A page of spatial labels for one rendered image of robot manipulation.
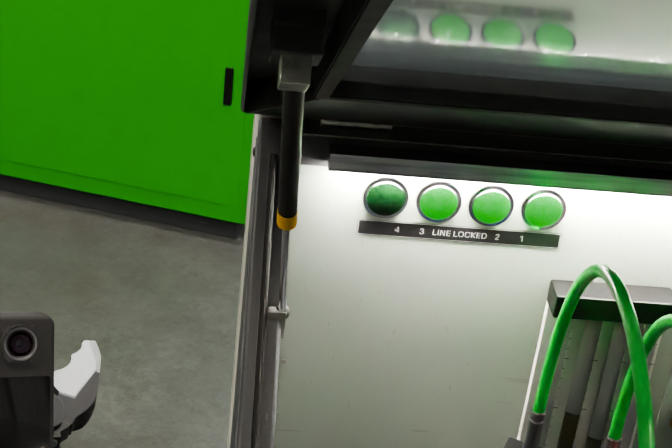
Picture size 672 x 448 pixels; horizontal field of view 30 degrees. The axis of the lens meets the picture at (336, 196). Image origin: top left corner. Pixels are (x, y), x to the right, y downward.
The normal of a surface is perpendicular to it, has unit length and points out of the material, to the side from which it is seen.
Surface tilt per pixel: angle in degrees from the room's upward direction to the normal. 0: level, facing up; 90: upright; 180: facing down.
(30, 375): 59
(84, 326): 0
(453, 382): 90
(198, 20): 90
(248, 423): 43
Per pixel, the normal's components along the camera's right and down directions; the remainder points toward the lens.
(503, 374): 0.04, 0.46
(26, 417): 0.41, -0.07
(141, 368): 0.11, -0.89
